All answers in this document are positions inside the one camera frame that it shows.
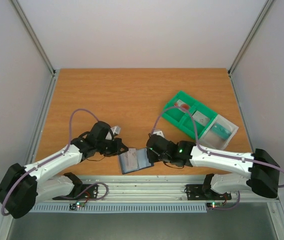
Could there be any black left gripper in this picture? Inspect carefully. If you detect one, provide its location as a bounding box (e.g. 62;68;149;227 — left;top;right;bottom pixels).
97;138;129;157

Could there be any pale card with pink print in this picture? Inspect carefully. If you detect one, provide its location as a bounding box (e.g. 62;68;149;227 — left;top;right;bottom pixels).
123;148;138;171

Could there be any dark blue card holder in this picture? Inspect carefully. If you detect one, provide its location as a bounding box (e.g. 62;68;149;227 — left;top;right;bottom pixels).
119;148;154;175

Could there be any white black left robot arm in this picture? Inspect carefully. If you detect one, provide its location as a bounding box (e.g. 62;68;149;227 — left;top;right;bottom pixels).
0;121;129;219

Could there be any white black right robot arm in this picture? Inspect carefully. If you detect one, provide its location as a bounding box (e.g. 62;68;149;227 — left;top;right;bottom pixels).
146;134;279;199

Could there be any white card with red circles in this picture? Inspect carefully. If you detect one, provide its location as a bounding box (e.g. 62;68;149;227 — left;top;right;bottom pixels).
174;99;190;112

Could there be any grey white card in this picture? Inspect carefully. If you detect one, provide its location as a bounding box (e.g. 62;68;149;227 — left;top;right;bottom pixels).
192;110;210;127

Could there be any teal card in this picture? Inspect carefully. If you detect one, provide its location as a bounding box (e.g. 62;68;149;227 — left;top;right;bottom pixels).
211;122;232;140

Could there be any green plastic bin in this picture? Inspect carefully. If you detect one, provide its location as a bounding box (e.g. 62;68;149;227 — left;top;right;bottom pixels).
162;91;198;128

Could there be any white translucent plastic bin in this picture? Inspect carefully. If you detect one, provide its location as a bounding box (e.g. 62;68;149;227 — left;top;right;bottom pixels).
199;114;239;150

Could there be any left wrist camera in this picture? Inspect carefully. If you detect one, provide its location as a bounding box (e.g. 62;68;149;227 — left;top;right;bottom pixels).
111;125;121;136

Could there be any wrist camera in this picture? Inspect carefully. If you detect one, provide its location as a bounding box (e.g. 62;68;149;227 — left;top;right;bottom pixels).
111;125;121;136
153;129;165;138

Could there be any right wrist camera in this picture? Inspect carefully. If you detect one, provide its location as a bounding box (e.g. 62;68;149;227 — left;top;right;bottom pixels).
153;129;165;138

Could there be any aluminium frame rail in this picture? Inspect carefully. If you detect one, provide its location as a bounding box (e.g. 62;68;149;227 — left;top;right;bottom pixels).
4;174;280;203

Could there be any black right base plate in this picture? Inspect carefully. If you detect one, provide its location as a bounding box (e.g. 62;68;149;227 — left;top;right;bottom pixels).
184;184;232;201

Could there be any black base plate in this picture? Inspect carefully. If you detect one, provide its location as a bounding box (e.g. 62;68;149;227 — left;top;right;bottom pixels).
53;184;98;201
184;184;232;201

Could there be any grey slotted cable duct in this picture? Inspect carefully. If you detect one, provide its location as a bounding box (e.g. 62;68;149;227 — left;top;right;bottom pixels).
31;202;207;214

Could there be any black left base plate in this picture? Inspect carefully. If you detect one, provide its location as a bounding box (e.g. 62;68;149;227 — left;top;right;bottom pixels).
53;184;98;201

